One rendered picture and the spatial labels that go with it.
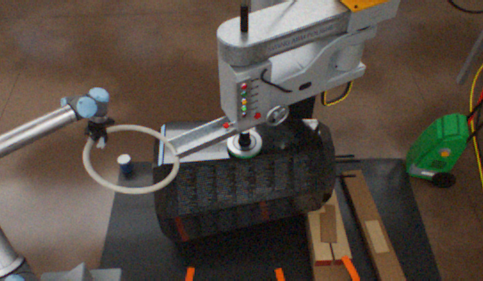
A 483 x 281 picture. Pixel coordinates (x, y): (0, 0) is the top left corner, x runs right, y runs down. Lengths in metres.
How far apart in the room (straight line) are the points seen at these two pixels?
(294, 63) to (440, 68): 2.74
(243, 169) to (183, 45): 2.45
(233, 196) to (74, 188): 1.57
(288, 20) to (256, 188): 1.06
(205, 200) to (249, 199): 0.28
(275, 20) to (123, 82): 2.62
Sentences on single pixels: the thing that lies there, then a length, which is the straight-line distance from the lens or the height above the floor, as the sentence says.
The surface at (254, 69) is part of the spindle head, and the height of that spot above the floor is 1.56.
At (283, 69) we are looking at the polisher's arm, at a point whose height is 1.41.
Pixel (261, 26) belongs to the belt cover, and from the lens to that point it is 2.05.
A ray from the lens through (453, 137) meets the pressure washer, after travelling 3.42.
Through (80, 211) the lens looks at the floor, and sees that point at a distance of 3.59.
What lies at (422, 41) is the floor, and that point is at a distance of 5.15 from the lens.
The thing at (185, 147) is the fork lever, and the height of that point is 1.06.
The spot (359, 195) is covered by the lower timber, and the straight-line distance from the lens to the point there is 3.43.
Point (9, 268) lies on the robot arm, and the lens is 2.19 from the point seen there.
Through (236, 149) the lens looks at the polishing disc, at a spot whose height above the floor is 0.89.
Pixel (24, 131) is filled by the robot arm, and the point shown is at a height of 1.59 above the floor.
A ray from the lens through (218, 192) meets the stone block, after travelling 2.61.
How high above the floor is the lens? 2.90
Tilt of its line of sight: 51 degrees down
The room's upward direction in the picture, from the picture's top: 1 degrees counter-clockwise
